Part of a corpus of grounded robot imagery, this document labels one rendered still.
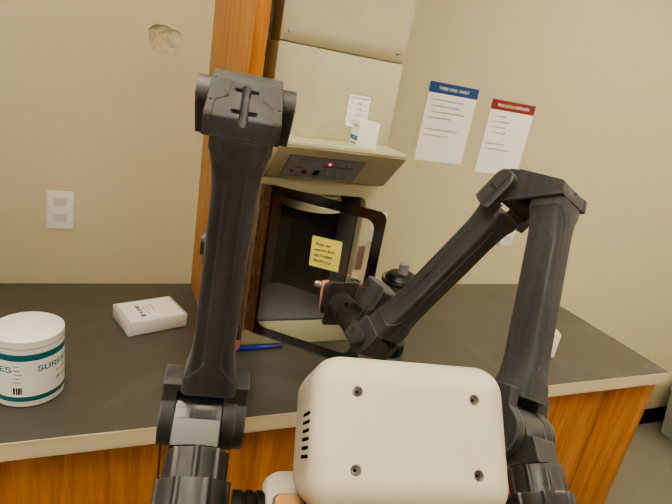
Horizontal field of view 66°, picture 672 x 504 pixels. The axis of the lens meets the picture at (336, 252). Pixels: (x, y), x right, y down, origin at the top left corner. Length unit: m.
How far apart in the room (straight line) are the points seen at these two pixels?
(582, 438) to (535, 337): 1.20
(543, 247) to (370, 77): 0.67
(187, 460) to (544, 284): 0.53
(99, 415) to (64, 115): 0.84
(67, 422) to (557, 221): 0.96
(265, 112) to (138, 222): 1.21
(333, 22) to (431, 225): 1.02
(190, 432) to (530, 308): 0.49
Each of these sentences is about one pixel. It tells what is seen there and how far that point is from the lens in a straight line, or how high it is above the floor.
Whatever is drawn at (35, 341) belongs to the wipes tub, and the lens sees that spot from 1.15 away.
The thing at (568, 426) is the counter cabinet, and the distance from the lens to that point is 1.87.
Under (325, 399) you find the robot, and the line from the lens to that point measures 0.53.
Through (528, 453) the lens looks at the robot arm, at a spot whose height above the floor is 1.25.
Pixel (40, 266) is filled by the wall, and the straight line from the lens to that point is 1.77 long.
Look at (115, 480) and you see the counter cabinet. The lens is 1.26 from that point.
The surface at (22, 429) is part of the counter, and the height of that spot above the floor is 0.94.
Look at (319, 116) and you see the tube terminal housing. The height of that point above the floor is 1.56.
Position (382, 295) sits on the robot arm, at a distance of 1.01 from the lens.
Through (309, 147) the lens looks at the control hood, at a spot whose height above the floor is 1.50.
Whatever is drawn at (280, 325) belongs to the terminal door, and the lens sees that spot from 1.34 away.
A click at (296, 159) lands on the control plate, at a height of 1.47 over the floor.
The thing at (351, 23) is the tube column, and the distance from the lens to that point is 1.30.
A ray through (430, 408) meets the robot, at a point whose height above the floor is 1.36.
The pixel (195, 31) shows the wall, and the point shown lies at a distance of 1.64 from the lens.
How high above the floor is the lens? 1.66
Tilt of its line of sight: 19 degrees down
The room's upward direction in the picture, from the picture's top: 10 degrees clockwise
